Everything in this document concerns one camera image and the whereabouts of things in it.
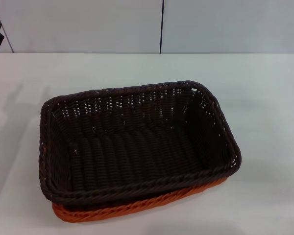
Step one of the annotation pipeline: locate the dark brown woven basket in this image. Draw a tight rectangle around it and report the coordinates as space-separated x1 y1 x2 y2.
38 79 242 206

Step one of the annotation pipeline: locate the orange woven plastic basket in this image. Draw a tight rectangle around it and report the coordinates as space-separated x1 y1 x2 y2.
41 144 228 225

